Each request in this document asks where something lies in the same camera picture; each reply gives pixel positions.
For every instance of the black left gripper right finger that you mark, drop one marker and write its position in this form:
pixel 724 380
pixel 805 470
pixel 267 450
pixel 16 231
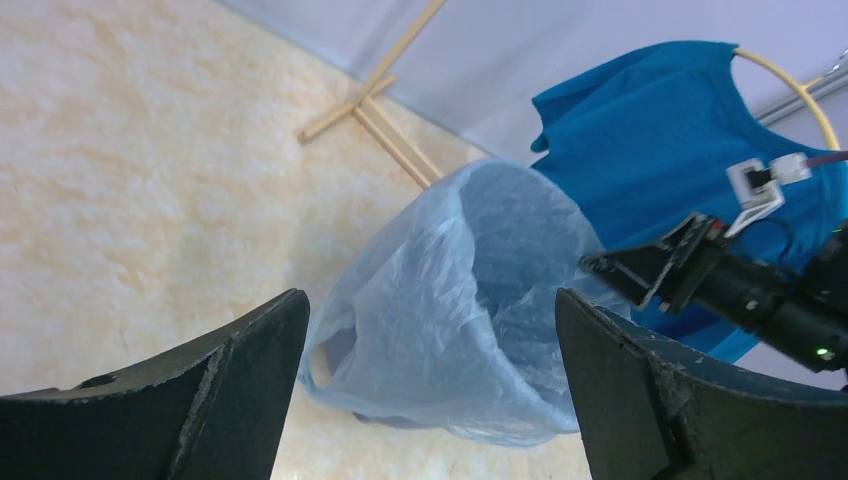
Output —
pixel 649 407

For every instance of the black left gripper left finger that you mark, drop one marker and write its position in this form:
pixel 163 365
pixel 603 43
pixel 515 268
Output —
pixel 211 408

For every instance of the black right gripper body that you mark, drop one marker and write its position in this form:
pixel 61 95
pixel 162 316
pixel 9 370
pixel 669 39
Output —
pixel 682 259

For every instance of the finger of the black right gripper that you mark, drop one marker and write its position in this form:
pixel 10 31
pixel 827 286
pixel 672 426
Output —
pixel 633 273

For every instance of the light blue plastic trash bag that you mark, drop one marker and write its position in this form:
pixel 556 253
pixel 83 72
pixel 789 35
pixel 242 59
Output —
pixel 446 319

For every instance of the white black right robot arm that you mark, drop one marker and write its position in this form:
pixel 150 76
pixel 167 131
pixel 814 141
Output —
pixel 804 316

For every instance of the blue t-shirt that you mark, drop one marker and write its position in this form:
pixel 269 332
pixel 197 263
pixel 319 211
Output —
pixel 645 139

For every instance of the wooden clothes hanger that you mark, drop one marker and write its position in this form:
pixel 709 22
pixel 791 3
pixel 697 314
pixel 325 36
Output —
pixel 802 95

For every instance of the wooden clothes rack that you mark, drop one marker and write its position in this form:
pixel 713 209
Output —
pixel 364 108

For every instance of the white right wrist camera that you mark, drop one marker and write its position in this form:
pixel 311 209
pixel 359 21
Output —
pixel 757 187

